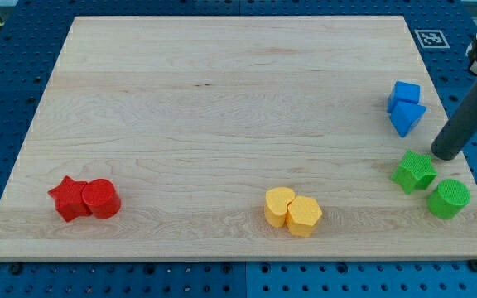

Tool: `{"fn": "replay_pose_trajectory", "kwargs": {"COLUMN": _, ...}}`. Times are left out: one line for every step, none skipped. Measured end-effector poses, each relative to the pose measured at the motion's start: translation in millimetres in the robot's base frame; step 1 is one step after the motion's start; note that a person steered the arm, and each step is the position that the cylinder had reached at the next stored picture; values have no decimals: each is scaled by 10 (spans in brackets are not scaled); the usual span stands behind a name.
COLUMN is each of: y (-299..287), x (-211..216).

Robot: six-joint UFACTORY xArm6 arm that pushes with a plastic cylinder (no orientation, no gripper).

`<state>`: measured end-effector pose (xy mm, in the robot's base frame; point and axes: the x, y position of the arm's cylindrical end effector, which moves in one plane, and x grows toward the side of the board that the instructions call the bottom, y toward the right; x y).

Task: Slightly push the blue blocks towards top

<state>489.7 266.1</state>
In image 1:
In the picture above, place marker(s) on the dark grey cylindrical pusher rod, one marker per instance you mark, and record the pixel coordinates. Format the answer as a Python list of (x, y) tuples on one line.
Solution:
[(459, 129)]

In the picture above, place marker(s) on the blue triangle block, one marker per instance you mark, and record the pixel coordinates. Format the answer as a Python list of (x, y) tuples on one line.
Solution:
[(405, 116)]

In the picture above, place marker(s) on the blue cube block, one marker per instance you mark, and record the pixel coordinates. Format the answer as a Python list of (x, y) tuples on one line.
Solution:
[(403, 92)]

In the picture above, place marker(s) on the wooden board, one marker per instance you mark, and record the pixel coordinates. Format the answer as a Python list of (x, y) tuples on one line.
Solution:
[(194, 119)]

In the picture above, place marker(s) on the green star block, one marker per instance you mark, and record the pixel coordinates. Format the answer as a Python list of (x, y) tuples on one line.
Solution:
[(414, 172)]

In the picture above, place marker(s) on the yellow hexagon block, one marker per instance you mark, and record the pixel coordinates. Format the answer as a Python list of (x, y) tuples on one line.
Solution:
[(303, 215)]

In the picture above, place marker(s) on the red cylinder block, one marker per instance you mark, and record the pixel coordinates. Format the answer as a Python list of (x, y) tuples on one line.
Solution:
[(102, 199)]

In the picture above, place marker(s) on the green cylinder block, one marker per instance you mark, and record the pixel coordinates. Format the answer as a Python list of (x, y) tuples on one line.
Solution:
[(448, 199)]

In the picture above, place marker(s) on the white fiducial marker tag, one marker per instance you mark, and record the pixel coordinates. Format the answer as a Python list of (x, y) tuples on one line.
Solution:
[(431, 39)]

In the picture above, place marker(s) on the red star block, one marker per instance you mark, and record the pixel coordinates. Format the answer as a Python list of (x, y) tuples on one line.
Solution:
[(68, 199)]

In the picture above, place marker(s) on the yellow heart block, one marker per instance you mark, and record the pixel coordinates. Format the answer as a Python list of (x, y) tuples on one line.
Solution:
[(276, 205)]

